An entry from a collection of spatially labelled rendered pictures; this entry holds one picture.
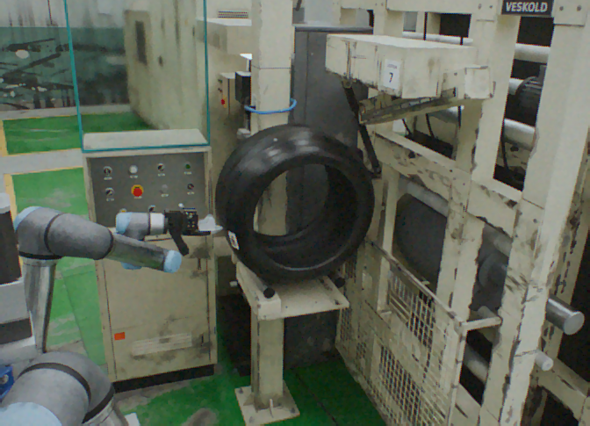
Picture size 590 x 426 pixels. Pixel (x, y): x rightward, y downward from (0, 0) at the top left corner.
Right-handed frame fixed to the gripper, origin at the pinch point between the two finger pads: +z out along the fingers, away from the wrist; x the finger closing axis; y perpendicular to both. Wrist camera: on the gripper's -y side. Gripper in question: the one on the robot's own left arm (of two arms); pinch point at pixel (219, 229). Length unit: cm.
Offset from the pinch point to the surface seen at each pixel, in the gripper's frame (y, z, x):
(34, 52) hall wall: -33, -155, 867
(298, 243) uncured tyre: -12.3, 38.1, 15.2
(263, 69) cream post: 56, 16, 24
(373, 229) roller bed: -7, 73, 17
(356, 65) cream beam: 63, 40, -6
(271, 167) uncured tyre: 27.7, 12.9, -11.5
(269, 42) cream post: 66, 18, 24
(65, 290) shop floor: -120, -62, 176
